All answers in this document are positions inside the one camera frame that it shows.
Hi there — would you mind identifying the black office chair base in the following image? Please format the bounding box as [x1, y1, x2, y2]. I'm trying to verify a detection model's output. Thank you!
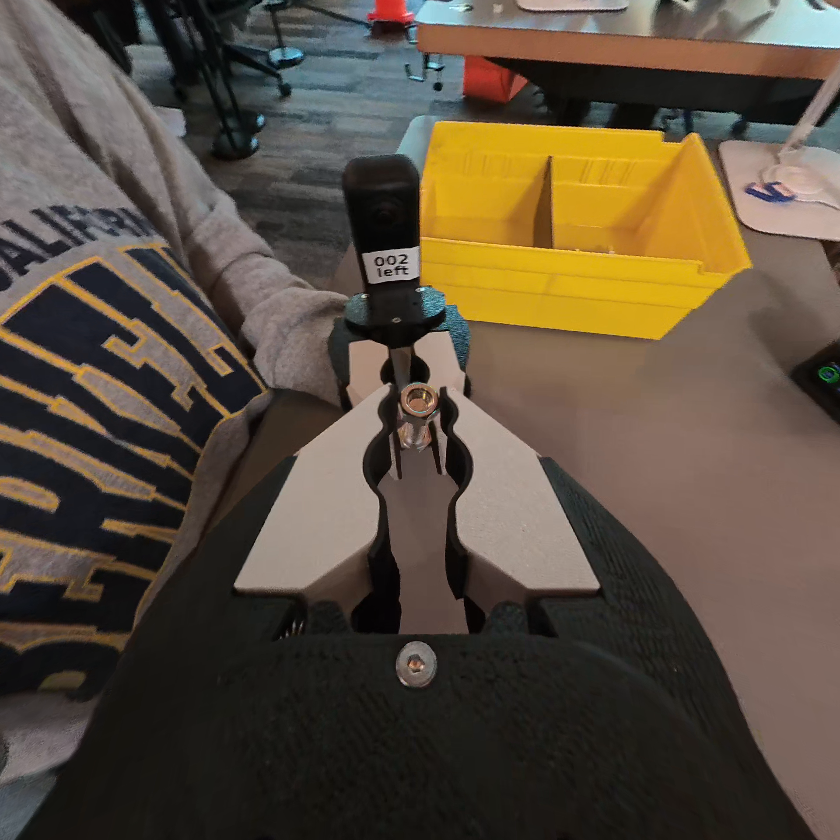
[220, 0, 307, 99]

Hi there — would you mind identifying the orange box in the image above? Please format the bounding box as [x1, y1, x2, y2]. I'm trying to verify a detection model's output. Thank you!
[462, 56, 530, 106]

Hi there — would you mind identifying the yellow plastic divided bin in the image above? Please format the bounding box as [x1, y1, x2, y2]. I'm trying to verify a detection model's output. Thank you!
[416, 120, 753, 341]

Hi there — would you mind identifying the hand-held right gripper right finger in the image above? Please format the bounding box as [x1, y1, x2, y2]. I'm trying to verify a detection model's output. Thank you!
[440, 387, 599, 632]

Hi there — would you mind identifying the pale mat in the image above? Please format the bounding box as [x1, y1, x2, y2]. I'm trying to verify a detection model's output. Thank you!
[517, 0, 631, 14]

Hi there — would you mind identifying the clear plastic stand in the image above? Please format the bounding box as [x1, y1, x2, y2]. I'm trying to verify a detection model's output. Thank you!
[761, 66, 840, 207]

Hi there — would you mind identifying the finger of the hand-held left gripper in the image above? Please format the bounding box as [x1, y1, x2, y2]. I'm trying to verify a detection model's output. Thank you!
[346, 340, 403, 480]
[410, 333, 468, 476]

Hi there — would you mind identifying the wooden table with black frame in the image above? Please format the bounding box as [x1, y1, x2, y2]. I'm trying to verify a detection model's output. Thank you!
[416, 0, 840, 129]

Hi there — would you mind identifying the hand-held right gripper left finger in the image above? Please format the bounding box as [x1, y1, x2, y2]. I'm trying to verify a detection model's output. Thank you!
[234, 385, 403, 632]

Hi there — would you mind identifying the black stand with round base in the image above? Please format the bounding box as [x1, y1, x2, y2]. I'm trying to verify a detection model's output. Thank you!
[172, 0, 267, 162]

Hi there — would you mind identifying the black device with green light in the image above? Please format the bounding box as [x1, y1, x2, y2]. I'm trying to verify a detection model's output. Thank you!
[791, 341, 840, 425]

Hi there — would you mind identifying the person's left forearm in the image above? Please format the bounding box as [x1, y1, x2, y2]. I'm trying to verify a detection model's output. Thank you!
[0, 0, 350, 411]

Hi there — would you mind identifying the orange traffic cone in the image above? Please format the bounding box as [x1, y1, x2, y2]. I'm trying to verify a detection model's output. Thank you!
[366, 0, 416, 30]

